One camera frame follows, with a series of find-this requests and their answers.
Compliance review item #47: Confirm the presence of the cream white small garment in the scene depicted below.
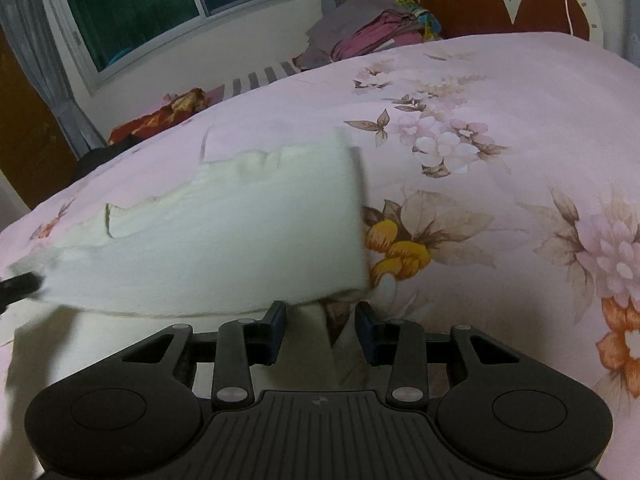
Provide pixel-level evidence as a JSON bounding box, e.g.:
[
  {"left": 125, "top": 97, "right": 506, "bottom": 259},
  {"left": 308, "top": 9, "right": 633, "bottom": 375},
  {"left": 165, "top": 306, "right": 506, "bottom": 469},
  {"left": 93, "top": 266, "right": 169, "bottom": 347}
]
[{"left": 10, "top": 133, "right": 369, "bottom": 316}]

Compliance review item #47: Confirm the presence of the pile of folded clothes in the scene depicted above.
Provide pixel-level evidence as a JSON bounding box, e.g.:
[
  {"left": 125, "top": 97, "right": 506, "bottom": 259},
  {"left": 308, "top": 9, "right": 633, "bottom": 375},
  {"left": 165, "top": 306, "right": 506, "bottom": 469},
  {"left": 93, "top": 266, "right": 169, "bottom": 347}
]
[{"left": 293, "top": 0, "right": 442, "bottom": 70}]

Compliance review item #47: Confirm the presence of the brown wooden door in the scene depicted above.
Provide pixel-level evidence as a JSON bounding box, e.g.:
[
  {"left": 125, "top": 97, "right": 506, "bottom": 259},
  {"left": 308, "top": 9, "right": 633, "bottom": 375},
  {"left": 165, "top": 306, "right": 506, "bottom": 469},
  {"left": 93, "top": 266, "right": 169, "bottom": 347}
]
[{"left": 0, "top": 39, "right": 77, "bottom": 208}]

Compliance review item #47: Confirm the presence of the black cloth item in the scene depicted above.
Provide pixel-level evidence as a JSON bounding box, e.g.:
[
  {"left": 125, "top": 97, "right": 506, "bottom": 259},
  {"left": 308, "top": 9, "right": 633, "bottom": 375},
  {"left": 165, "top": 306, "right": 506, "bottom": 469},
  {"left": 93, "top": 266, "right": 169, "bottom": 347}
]
[{"left": 72, "top": 142, "right": 131, "bottom": 182}]

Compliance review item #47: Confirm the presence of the pink floral bed sheet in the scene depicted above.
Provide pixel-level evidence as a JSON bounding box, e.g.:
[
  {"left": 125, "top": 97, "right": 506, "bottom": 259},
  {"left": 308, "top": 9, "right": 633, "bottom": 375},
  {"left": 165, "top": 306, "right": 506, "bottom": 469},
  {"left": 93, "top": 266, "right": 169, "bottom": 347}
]
[{"left": 1, "top": 32, "right": 639, "bottom": 479}]

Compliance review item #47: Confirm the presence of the red orange floral blanket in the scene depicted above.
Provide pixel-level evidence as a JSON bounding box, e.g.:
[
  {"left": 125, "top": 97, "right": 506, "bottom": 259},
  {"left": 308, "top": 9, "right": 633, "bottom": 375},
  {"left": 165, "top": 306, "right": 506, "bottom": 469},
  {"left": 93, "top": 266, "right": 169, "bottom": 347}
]
[{"left": 108, "top": 88, "right": 209, "bottom": 145}]

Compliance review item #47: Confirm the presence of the striped grey white pillow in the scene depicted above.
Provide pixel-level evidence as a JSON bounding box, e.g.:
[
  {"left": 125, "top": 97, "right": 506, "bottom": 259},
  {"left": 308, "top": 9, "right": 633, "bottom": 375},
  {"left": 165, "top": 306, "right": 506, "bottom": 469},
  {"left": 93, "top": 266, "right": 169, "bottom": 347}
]
[{"left": 205, "top": 61, "right": 300, "bottom": 106}]

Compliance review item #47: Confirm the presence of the grey curtain left side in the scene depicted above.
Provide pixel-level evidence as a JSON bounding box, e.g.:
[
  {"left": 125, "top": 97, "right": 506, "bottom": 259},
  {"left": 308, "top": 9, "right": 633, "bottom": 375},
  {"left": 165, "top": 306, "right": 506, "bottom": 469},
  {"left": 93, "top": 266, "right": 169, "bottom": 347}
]
[{"left": 1, "top": 0, "right": 105, "bottom": 158}]

